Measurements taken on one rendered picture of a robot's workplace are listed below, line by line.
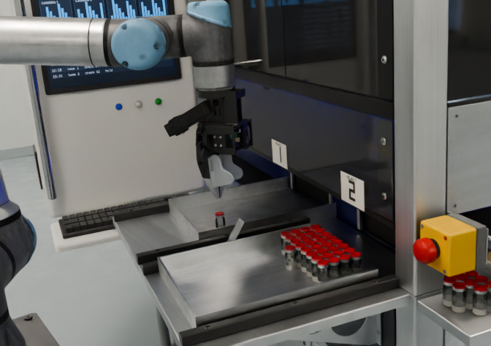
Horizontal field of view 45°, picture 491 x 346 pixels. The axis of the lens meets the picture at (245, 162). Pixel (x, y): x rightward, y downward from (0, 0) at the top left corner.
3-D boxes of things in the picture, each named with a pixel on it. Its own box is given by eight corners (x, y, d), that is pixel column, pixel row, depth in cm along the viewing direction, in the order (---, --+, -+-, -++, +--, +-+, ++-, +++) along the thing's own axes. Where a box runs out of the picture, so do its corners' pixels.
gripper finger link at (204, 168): (205, 181, 110) (201, 134, 107) (198, 180, 111) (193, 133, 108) (218, 174, 114) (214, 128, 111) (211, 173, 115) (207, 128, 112)
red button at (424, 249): (429, 254, 97) (429, 231, 96) (446, 263, 93) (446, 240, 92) (409, 259, 95) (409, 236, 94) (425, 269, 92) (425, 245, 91)
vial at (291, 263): (294, 265, 118) (292, 244, 117) (299, 269, 116) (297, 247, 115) (283, 268, 117) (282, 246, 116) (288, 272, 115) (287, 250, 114)
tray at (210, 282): (310, 238, 131) (310, 223, 130) (378, 287, 107) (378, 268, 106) (158, 273, 119) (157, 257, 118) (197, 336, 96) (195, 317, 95)
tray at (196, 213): (288, 187, 165) (288, 176, 164) (336, 217, 142) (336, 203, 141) (169, 212, 154) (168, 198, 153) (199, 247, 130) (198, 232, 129)
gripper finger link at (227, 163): (240, 200, 113) (236, 152, 110) (212, 197, 116) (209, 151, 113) (248, 195, 116) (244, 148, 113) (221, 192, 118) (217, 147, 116)
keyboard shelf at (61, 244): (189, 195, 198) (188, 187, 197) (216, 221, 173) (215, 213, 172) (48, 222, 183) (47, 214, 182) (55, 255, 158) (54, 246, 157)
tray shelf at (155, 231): (281, 190, 170) (281, 183, 170) (446, 293, 107) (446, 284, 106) (112, 223, 154) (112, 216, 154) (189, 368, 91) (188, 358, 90)
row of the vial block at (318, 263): (289, 250, 125) (288, 230, 123) (332, 285, 108) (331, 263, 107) (280, 252, 124) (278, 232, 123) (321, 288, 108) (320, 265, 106)
